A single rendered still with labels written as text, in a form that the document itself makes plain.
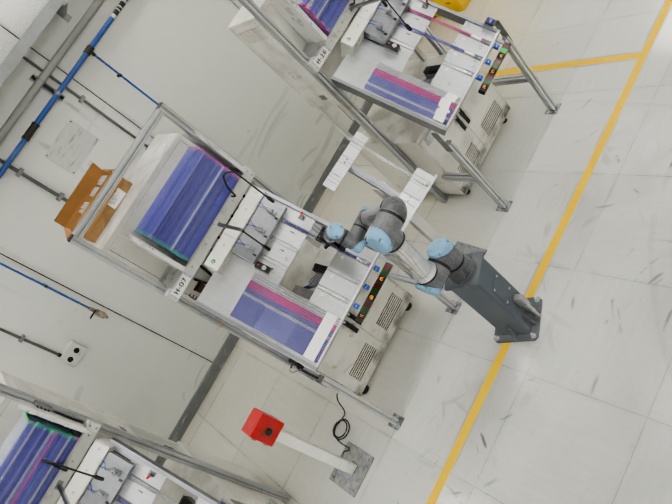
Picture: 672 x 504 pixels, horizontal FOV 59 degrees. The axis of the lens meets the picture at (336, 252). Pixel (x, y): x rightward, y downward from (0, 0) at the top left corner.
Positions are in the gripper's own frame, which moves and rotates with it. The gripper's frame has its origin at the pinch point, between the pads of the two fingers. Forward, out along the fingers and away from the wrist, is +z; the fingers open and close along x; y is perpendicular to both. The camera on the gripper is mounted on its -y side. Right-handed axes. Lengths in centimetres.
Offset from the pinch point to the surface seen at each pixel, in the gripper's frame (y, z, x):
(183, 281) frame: 53, 4, 53
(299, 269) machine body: 2, 61, 10
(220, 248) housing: 46, 5, 30
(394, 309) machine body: -59, 49, 4
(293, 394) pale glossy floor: -39, 113, 79
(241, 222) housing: 43.6, 3.9, 12.6
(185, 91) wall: 136, 127, -71
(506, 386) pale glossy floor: -113, -16, 20
